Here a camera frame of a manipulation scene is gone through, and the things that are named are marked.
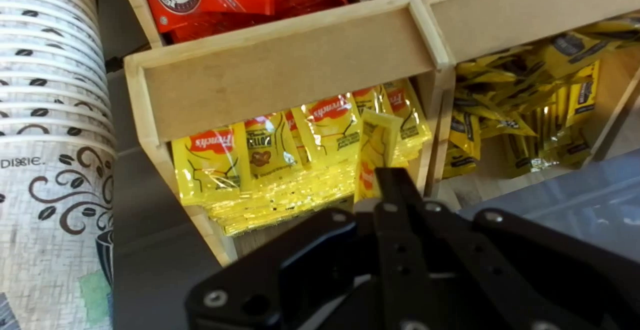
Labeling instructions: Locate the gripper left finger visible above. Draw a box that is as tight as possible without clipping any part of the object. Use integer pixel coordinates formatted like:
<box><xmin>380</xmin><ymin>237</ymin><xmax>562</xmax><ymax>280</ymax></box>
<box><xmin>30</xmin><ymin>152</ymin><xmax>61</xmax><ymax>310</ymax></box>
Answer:
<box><xmin>185</xmin><ymin>167</ymin><xmax>427</xmax><ymax>330</ymax></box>

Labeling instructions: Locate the heap of yellow black-printed packets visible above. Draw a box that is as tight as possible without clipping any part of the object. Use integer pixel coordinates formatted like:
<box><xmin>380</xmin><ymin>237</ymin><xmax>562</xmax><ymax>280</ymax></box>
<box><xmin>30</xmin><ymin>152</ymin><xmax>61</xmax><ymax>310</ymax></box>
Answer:
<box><xmin>442</xmin><ymin>12</ymin><xmax>640</xmax><ymax>180</ymax></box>

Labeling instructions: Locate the clear plastic bin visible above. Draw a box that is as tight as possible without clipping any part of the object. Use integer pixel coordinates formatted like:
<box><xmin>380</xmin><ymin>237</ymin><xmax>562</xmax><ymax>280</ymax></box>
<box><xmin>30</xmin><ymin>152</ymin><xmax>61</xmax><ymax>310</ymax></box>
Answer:
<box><xmin>457</xmin><ymin>147</ymin><xmax>640</xmax><ymax>266</ymax></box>

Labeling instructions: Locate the stack of patterned paper cups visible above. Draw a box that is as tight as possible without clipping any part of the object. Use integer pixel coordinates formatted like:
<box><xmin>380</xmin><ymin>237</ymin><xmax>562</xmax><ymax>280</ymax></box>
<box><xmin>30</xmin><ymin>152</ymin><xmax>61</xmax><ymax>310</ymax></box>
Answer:
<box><xmin>0</xmin><ymin>0</ymin><xmax>119</xmax><ymax>330</ymax></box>

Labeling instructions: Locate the wooden compartment organizer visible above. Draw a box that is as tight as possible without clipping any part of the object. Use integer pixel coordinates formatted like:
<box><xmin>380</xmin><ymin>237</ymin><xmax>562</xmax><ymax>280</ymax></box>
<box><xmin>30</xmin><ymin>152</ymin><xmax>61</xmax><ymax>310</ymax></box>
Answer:
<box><xmin>112</xmin><ymin>0</ymin><xmax>640</xmax><ymax>267</ymax></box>

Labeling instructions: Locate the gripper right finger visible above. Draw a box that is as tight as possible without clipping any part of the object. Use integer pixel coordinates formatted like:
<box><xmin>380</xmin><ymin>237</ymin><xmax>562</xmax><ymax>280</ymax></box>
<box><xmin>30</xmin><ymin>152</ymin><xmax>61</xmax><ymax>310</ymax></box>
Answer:
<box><xmin>411</xmin><ymin>180</ymin><xmax>640</xmax><ymax>330</ymax></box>

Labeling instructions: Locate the yellow mustard packet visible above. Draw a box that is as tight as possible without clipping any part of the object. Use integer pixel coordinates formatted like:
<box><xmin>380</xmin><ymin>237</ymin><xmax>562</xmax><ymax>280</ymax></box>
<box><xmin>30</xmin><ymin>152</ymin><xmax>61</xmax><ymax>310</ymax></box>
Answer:
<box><xmin>354</xmin><ymin>108</ymin><xmax>404</xmax><ymax>204</ymax></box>

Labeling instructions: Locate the heap of yellow mustard packets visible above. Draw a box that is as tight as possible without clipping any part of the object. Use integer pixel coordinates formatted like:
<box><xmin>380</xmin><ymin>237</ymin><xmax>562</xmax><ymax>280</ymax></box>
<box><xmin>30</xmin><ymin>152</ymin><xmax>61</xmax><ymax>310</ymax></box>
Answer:
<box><xmin>171</xmin><ymin>79</ymin><xmax>433</xmax><ymax>237</ymax></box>

